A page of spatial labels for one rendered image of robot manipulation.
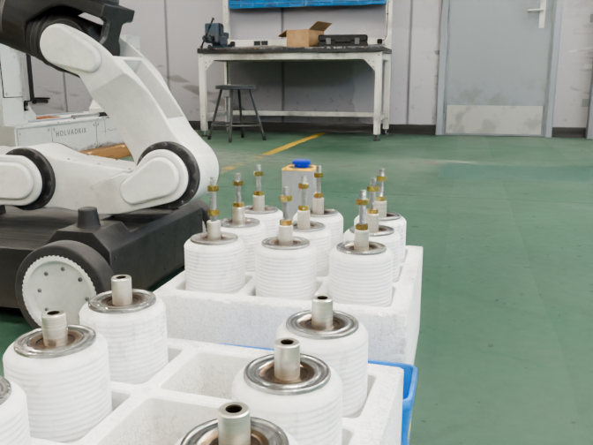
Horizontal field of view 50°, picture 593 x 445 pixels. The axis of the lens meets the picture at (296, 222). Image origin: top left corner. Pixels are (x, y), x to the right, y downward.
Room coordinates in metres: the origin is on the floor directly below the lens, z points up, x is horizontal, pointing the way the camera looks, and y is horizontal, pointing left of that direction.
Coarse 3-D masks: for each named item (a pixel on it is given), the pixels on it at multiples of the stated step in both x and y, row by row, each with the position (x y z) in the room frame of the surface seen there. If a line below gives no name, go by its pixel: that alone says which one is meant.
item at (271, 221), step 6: (246, 216) 1.17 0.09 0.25; (252, 216) 1.17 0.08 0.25; (258, 216) 1.17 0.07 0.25; (264, 216) 1.17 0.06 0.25; (270, 216) 1.17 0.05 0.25; (276, 216) 1.18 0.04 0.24; (264, 222) 1.17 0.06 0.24; (270, 222) 1.17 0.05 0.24; (276, 222) 1.18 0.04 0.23; (270, 228) 1.17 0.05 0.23; (276, 228) 1.18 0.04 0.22; (270, 234) 1.17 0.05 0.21
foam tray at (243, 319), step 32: (416, 256) 1.13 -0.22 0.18; (160, 288) 0.95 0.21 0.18; (320, 288) 0.95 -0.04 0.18; (416, 288) 1.02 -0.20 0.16; (192, 320) 0.91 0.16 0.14; (224, 320) 0.90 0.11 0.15; (256, 320) 0.89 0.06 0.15; (384, 320) 0.84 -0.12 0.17; (416, 320) 1.07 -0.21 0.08; (384, 352) 0.84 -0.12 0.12
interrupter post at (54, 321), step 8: (48, 312) 0.58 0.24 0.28; (56, 312) 0.58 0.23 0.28; (64, 312) 0.58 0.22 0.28; (48, 320) 0.57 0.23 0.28; (56, 320) 0.57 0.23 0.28; (64, 320) 0.58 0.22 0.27; (48, 328) 0.57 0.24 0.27; (56, 328) 0.57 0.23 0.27; (64, 328) 0.57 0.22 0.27; (48, 336) 0.57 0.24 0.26; (56, 336) 0.57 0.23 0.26; (64, 336) 0.57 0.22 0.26; (48, 344) 0.57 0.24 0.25; (56, 344) 0.57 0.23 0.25
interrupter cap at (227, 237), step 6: (198, 234) 1.00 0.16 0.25; (204, 234) 1.00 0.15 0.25; (222, 234) 1.00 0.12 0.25; (228, 234) 1.01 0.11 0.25; (234, 234) 1.00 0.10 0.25; (192, 240) 0.96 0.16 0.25; (198, 240) 0.96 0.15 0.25; (204, 240) 0.97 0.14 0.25; (222, 240) 0.96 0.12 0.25; (228, 240) 0.96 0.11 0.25; (234, 240) 0.97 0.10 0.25
